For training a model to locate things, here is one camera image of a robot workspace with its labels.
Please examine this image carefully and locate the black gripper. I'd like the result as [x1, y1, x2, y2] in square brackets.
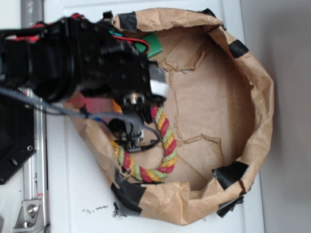
[80, 20, 169, 123]

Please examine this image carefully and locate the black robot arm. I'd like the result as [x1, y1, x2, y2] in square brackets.
[0, 14, 169, 113]

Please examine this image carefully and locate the green rectangular block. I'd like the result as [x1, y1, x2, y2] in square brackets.
[134, 33, 163, 58]

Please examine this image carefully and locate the brown paper bag tray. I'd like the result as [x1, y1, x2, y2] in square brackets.
[72, 8, 274, 225]

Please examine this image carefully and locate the multicolour twisted rope toy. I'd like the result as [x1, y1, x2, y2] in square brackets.
[109, 107, 178, 183]

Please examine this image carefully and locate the grey braided cable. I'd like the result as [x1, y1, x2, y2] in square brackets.
[0, 86, 162, 152]

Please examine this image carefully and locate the aluminium extrusion rail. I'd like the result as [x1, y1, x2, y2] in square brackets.
[12, 0, 51, 233]

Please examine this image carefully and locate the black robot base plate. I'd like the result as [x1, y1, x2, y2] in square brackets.
[0, 95, 35, 185]

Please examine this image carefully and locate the metal corner bracket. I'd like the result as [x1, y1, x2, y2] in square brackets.
[13, 200, 44, 233]

